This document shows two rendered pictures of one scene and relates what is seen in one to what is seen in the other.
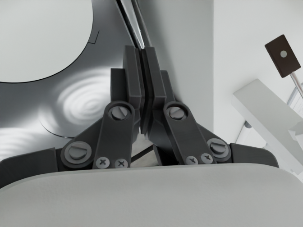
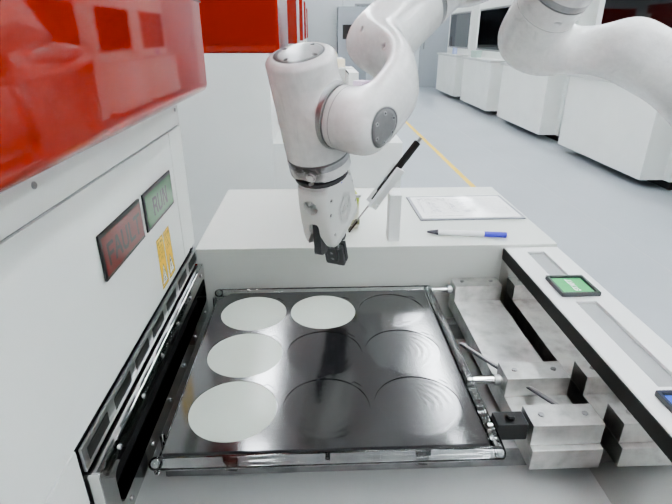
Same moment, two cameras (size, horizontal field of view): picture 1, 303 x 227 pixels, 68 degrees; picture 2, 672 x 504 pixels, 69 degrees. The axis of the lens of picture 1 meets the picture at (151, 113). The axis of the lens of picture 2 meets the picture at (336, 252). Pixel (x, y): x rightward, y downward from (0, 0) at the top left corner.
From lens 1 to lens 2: 75 cm
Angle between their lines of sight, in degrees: 73
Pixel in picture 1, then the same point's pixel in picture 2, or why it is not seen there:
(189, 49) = (363, 264)
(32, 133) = (390, 332)
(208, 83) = (373, 250)
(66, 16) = (331, 301)
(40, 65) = (346, 313)
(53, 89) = (364, 315)
